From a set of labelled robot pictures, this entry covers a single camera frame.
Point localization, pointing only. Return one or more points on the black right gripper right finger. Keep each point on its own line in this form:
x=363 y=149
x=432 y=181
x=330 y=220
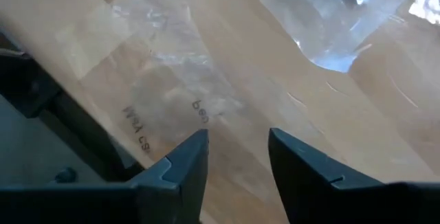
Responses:
x=326 y=203

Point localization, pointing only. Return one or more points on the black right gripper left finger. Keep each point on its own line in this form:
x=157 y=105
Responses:
x=137 y=207

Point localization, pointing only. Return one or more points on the clear plastic bag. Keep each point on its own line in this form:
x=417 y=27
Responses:
x=178 y=79

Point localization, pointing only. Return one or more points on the clear plastic wrap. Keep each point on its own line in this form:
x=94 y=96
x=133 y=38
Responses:
x=330 y=28

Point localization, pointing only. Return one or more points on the black aluminium table frame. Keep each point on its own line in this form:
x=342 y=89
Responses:
x=68 y=121

